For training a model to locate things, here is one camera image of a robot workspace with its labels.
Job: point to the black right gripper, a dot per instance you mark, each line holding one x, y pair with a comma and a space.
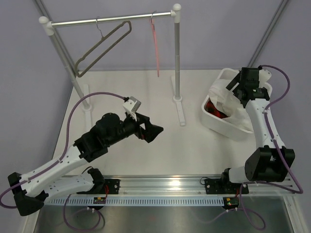
235, 80

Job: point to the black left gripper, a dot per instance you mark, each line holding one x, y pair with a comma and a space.
151, 130

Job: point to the white shirt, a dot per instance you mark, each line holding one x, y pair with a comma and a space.
227, 103

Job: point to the red black plaid shirt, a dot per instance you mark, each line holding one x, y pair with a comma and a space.
210, 108

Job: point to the grey clothes hanger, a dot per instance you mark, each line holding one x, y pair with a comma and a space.
104, 46

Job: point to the red clothes hanger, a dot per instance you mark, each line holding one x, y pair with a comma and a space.
155, 43

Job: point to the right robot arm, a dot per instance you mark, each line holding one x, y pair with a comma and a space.
271, 161

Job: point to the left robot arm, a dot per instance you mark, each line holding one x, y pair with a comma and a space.
34, 189

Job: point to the white metal clothes rack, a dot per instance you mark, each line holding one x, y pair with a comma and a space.
50, 30

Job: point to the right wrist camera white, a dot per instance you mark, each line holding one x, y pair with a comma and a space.
264, 76

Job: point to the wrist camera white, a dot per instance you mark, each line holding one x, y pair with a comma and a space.
131, 105
264, 76

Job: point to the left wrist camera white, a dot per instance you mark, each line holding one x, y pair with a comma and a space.
131, 105

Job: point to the aluminium rail frame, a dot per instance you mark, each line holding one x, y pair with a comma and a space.
186, 185

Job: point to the perforated cable duct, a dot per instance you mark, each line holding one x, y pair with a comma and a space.
114, 200

